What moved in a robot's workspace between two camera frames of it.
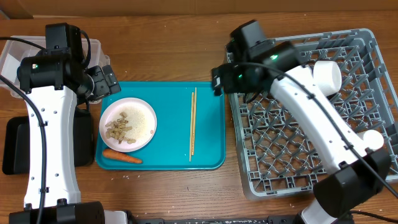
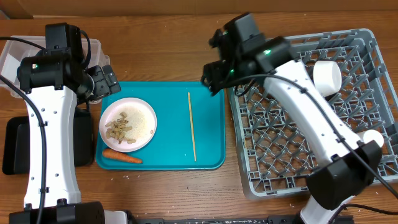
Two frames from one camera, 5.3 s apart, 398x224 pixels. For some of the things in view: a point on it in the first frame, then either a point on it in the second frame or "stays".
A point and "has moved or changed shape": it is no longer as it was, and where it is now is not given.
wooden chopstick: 191,126 has moved or changed shape
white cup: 373,139 stays
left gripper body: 103,84 stays
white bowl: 327,75 stays
